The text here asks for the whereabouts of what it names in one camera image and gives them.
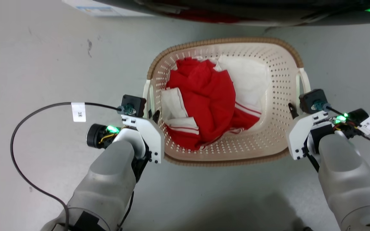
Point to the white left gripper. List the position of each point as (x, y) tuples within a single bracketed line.
[(151, 138)]

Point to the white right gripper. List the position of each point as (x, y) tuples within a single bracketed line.
[(299, 134)]

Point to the beige perforated plastic laundry basket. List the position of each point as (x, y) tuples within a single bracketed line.
[(268, 141)]

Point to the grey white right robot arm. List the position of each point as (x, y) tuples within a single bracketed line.
[(348, 183)]

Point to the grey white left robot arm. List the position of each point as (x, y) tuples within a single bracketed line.
[(104, 186)]

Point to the white cloth with red stripes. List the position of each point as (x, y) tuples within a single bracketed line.
[(175, 109)]

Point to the red garment with white stripes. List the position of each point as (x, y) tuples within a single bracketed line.
[(209, 106)]

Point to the plain white garment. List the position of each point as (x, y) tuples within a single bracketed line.
[(246, 80)]

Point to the dark appliance with green light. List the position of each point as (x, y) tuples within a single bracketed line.
[(268, 11)]

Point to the white box with blue print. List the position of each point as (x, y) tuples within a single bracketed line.
[(98, 9)]

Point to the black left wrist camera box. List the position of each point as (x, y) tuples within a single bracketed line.
[(136, 102)]

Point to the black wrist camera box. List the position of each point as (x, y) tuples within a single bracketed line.
[(312, 100), (136, 102)]

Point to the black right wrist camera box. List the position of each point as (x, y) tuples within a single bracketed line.
[(312, 100)]

